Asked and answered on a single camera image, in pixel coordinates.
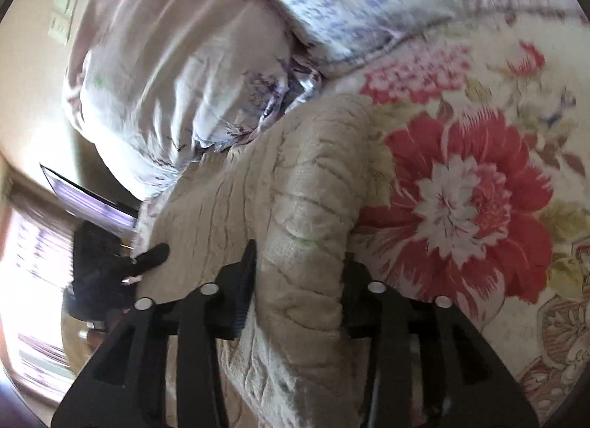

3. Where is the beige cable-knit sweater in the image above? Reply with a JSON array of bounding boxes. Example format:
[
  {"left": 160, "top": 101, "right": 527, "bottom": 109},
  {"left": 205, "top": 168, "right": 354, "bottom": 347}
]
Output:
[{"left": 135, "top": 94, "right": 371, "bottom": 427}]

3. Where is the pink floral pillow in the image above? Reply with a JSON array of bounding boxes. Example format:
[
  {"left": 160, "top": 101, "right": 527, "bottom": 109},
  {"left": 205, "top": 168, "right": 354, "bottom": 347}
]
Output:
[{"left": 67, "top": 0, "right": 320, "bottom": 200}]

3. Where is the floral bed sheet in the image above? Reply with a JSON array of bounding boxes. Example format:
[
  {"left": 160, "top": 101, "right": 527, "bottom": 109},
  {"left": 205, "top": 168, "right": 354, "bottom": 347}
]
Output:
[{"left": 326, "top": 13, "right": 589, "bottom": 422}]

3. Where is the wall light switch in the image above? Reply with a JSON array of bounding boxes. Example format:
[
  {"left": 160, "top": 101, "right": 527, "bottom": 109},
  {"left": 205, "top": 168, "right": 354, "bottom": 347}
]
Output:
[{"left": 48, "top": 0, "right": 78, "bottom": 45}]

